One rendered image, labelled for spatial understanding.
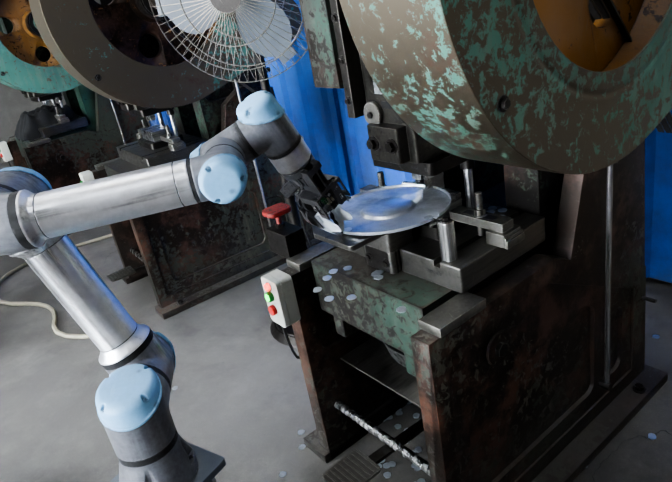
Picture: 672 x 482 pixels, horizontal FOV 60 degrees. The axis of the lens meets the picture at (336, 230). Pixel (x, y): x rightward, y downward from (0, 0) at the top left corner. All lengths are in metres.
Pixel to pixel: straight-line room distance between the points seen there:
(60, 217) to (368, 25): 0.55
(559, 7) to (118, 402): 1.00
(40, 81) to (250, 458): 2.84
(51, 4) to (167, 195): 1.47
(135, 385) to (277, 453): 0.85
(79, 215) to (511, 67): 0.68
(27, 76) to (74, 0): 1.75
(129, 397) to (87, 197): 0.38
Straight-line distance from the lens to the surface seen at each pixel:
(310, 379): 1.69
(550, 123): 0.93
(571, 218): 1.49
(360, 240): 1.23
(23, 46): 4.16
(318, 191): 1.13
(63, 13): 2.36
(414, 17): 0.77
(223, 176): 0.94
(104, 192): 0.99
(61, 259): 1.19
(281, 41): 2.00
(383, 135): 1.31
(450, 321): 1.18
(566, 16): 1.08
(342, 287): 1.43
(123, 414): 1.15
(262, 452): 1.95
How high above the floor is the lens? 1.29
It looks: 23 degrees down
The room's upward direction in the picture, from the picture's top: 11 degrees counter-clockwise
